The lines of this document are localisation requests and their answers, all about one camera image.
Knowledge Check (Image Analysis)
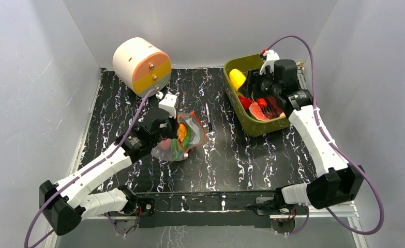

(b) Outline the pink peach toy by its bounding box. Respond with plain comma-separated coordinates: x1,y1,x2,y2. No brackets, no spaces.
159,139,172,150

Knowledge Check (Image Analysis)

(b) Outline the clear zip top bag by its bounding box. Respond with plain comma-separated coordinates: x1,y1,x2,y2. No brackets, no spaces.
151,111,206,162

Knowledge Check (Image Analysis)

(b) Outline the green chili pepper toy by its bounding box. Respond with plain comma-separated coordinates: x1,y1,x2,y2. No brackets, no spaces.
171,133,192,162

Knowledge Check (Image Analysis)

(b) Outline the yellow mango toy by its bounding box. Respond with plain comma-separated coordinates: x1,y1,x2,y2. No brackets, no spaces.
229,69,246,91

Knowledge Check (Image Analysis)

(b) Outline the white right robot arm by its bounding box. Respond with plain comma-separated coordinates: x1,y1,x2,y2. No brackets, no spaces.
245,59,364,214

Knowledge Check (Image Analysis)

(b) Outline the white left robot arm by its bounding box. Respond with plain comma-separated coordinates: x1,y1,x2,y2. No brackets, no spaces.
39,106,179,236

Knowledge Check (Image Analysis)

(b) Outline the red chili pepper toy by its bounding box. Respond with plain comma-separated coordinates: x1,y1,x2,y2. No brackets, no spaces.
257,98,268,109

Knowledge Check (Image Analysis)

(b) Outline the orange brown papaya slice toy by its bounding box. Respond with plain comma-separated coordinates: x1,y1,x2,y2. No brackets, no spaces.
266,96,286,118

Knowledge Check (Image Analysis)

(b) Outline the pink watermelon slice toy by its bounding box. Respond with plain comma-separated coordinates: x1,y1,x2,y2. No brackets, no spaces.
248,102,271,121

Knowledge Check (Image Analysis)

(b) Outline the red bell pepper toy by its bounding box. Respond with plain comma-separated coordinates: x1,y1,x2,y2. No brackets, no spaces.
238,95,254,110

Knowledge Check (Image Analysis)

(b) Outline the black and white pen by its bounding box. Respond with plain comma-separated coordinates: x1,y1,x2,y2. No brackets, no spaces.
205,103,213,133

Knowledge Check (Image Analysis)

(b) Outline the olive green plastic bin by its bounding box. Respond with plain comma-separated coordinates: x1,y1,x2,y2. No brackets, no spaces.
223,54,301,137

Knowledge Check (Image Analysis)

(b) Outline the round white drawer cabinet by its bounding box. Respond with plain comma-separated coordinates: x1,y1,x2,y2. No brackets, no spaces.
112,37,172,97

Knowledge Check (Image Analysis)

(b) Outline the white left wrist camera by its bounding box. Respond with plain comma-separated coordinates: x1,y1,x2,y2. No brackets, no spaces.
158,94,177,118

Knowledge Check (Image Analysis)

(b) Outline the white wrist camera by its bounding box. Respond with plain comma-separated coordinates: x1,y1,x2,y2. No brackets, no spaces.
259,49,280,75
158,94,177,118

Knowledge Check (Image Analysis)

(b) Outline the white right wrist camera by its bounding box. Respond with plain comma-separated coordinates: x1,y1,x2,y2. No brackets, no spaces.
259,49,280,75

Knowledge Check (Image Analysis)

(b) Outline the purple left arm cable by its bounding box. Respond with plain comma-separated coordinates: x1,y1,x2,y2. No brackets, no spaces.
24,89,160,248

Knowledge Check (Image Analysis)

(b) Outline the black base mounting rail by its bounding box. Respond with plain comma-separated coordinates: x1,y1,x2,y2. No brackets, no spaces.
101,188,333,230

